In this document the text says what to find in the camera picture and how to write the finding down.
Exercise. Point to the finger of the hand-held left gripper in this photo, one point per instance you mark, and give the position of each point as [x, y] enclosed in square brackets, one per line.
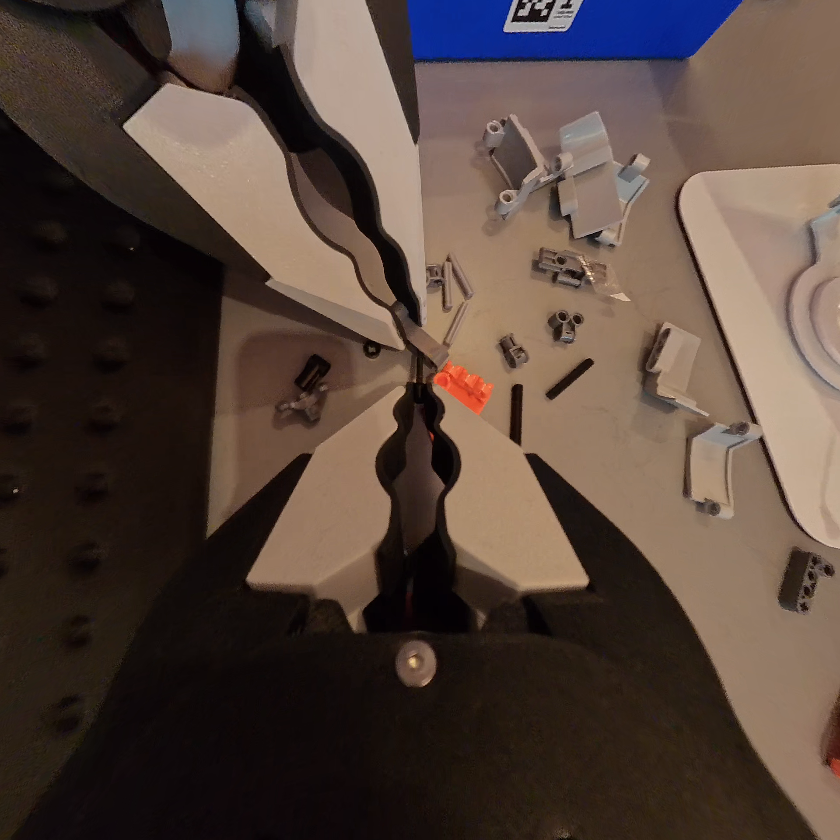
[374, 118]
[250, 184]

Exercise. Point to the short black axle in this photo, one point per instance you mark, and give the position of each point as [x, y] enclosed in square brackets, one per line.
[570, 378]

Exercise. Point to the grey axle connector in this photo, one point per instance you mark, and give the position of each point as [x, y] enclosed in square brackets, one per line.
[558, 264]

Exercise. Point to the small dark grey connector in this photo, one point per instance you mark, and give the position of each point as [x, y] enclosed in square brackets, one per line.
[566, 326]
[513, 349]

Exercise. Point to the clear plastic piece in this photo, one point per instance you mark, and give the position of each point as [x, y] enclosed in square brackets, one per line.
[604, 278]

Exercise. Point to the dark grey short beam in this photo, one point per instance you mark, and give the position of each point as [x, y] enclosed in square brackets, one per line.
[805, 580]

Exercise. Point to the black clip connector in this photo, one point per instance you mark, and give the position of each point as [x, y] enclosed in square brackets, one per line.
[313, 370]

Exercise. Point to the orange triangular panel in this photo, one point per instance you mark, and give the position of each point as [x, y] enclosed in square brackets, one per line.
[462, 385]
[832, 735]

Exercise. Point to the grey pin connector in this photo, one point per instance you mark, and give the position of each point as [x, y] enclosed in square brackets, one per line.
[436, 277]

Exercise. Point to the light grey bracket piece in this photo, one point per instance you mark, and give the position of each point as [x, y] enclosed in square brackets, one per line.
[715, 466]
[672, 361]

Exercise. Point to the light grey thin bar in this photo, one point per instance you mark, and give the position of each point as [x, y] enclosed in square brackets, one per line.
[457, 324]
[458, 280]

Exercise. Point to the long black axle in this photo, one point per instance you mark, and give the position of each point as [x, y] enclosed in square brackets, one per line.
[516, 414]

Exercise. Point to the white book stand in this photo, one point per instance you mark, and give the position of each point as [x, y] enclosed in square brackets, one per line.
[748, 263]

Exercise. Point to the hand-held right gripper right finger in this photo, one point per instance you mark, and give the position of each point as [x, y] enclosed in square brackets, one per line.
[512, 525]

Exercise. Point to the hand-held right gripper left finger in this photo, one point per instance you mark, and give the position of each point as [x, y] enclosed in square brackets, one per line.
[315, 525]

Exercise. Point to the blue plastic bin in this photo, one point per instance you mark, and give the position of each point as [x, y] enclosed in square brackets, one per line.
[460, 33]

